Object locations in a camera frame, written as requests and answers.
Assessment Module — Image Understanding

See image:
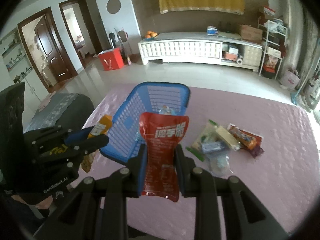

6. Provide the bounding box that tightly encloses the orange silver snack pouch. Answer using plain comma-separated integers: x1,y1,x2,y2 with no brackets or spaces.
81,115,112,173

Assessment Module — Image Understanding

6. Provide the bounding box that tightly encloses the clear blue wafer bag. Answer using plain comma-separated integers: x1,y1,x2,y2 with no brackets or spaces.
207,152,234,177

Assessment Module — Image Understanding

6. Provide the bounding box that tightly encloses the blue plastic basket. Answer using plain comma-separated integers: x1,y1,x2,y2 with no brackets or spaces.
100,82,190,164

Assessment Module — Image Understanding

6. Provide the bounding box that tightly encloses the silver purple candy tube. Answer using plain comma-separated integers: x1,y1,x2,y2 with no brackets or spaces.
201,141,228,154

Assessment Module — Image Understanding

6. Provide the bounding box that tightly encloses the green soda cracker pack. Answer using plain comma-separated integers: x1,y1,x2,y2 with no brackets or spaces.
185,120,221,162

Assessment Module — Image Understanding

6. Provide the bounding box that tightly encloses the red snack packet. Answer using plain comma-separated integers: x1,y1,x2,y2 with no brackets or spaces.
139,112,189,202

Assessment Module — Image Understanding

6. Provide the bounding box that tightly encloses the orange snack bar wrapper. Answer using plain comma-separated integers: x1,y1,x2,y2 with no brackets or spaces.
227,124,263,151

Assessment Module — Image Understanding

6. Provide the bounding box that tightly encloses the dark purple snack packet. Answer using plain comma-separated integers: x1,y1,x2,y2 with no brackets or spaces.
248,145,264,158

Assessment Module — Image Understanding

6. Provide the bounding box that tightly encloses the clear blue cookie bag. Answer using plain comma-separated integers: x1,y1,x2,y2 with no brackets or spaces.
158,105,177,115

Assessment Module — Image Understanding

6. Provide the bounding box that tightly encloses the clear cream cracker pack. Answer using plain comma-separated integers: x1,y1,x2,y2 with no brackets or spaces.
215,126,241,151

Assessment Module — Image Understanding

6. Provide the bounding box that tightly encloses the red box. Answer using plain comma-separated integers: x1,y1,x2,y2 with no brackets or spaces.
98,48,124,71

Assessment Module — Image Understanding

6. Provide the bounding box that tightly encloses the pink quilted tablecloth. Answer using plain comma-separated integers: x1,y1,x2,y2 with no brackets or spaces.
72,84,319,239

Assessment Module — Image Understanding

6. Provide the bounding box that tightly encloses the brown wooden door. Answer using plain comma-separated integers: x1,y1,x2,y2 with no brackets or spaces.
34,16,71,82

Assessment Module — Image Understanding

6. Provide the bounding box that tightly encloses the plate of oranges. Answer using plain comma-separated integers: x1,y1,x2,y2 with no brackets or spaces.
144,31,158,40

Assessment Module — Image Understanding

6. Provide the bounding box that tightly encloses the white tv cabinet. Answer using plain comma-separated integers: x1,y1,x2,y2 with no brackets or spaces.
138,32,263,72

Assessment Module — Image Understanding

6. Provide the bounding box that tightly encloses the pink shopping bag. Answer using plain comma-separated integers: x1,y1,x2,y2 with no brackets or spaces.
280,68,300,90

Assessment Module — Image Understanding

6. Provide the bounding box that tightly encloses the blue tissue pack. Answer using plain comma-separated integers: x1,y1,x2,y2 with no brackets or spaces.
207,26,219,36

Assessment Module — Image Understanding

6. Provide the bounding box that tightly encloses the cardboard box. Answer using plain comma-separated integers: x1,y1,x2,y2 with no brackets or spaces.
238,24,263,44

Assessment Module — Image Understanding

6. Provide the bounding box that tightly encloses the white metal shelf rack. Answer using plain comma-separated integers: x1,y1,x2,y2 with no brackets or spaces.
258,16,289,80

